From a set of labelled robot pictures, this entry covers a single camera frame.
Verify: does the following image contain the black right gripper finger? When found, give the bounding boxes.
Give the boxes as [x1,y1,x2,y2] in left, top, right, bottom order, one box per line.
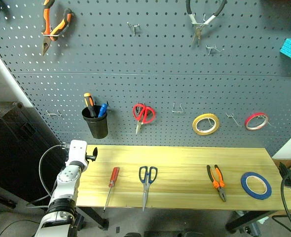
[279,161,291,177]

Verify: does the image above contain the grey metal pegboard wall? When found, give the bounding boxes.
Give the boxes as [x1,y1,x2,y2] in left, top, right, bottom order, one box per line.
[0,0,291,157]

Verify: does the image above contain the cardboard box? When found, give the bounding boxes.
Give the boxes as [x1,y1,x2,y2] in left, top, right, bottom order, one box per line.
[271,158,291,173]

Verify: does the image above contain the black plastic cup holder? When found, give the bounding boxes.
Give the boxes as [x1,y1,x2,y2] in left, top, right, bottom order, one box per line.
[81,106,109,139]

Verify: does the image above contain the blue tape roll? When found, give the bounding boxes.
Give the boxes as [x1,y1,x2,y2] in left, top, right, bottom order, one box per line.
[240,171,273,200]

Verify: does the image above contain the red tape roll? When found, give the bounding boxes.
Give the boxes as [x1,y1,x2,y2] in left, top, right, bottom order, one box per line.
[244,112,269,132]

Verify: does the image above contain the metal pegboard hook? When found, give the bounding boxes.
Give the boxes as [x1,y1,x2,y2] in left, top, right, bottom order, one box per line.
[225,113,243,127]
[46,109,63,119]
[205,44,225,56]
[126,21,141,37]

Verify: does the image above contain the black table leg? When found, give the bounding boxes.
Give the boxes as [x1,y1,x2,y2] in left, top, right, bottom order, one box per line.
[79,206,109,231]
[225,210,277,233]

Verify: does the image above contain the orange black combination pliers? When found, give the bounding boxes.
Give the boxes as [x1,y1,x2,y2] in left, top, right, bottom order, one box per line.
[206,164,227,203]

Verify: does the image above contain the black cabinet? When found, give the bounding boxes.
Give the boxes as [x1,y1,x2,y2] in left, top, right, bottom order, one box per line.
[0,100,65,207]

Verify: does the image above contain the yellow tape roll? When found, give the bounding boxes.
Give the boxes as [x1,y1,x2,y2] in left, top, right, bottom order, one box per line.
[191,113,220,136]

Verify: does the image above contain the orange black long-nose pliers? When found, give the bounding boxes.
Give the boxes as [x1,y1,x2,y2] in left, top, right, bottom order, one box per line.
[41,0,73,57]

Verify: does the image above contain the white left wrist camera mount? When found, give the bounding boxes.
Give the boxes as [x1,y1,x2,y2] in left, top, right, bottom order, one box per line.
[65,139,88,170]

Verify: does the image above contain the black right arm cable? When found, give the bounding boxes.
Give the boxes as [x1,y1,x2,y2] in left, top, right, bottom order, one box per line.
[271,173,291,237]

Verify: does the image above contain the red handled screwdriver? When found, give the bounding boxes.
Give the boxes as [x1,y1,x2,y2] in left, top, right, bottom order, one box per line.
[103,166,120,213]

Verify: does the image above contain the blue handled screwdriver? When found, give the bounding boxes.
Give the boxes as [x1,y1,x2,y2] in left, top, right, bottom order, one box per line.
[97,103,109,119]

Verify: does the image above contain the orange black handled screwdriver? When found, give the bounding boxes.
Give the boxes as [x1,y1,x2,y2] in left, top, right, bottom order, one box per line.
[83,92,97,118]

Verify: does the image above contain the blue handled scissors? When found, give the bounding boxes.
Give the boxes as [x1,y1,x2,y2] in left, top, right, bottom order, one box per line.
[138,165,158,212]

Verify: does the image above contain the red handled scissors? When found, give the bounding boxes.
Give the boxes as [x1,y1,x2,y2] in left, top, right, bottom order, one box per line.
[132,103,156,135]

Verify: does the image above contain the metal wire loop hook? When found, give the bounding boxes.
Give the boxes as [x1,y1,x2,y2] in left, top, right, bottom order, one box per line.
[171,102,185,114]

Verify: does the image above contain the black white handled pliers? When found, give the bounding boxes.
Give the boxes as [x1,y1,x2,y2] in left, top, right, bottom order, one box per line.
[185,0,227,46]

